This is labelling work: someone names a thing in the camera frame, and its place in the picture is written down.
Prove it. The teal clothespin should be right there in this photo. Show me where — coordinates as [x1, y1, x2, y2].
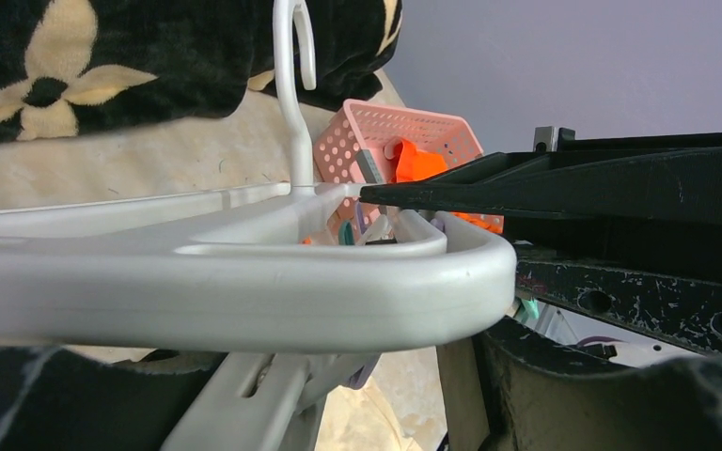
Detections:
[513, 297, 541, 323]

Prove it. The orange underwear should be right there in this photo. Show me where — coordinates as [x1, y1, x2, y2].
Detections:
[384, 137, 504, 234]

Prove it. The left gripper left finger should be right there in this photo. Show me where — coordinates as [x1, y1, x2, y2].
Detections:
[0, 347, 226, 450]

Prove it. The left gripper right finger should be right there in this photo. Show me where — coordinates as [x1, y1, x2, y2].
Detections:
[435, 317, 722, 451]

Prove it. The white clip hanger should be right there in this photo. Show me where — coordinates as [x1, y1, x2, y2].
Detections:
[0, 1, 516, 450]

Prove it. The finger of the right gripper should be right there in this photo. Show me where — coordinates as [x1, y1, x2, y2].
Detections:
[515, 244, 722, 354]
[360, 130, 722, 226]

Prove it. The pink plastic basket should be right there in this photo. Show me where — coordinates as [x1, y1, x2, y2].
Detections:
[312, 98, 506, 241]

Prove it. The black floral pillow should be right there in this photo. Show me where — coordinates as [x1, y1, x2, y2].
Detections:
[0, 0, 404, 148]

